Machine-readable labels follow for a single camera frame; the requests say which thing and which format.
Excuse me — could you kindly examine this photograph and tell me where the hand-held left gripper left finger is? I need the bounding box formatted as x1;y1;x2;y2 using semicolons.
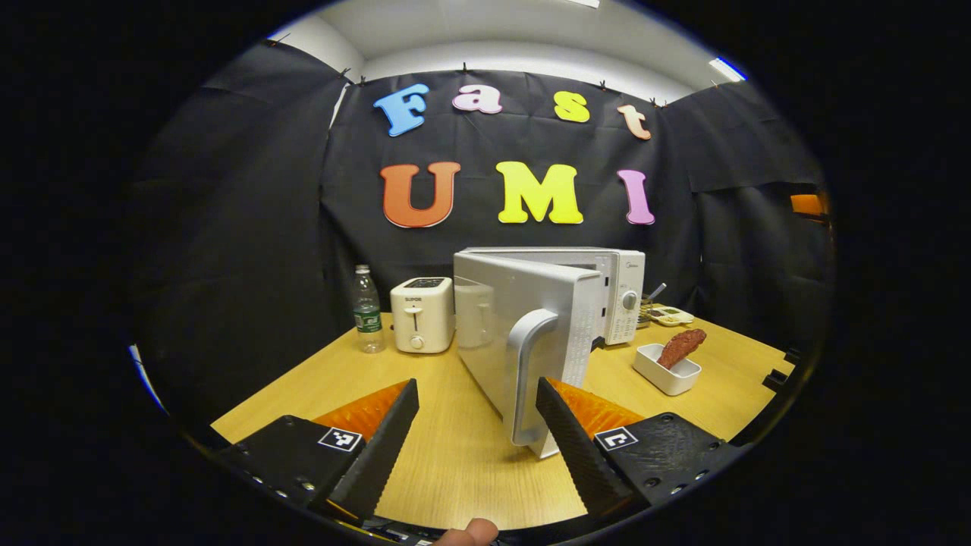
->
212;378;420;526

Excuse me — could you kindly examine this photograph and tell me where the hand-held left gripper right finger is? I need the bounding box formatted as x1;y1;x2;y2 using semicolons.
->
535;376;740;524

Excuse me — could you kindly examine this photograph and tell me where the reddish brown meat piece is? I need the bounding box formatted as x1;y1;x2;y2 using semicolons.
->
657;328;707;370

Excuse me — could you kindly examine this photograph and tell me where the white microwave oven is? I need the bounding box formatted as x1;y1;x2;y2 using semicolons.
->
453;246;646;460

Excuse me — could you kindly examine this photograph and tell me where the white rectangular dish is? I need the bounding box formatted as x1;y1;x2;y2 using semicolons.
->
633;343;702;397

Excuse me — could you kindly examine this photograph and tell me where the clear plastic water bottle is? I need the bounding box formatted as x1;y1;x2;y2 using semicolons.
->
352;264;385;354

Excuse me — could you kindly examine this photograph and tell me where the white toaster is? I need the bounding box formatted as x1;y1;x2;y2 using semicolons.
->
390;277;456;354

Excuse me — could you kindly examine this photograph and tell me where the white compartment snack tray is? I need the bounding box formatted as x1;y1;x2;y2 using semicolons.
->
647;303;695;328

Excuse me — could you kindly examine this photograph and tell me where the black table edge clamp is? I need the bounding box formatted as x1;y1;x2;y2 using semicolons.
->
762;347;803;393

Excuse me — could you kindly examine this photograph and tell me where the black backdrop cloth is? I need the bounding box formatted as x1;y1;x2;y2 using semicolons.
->
129;38;835;448

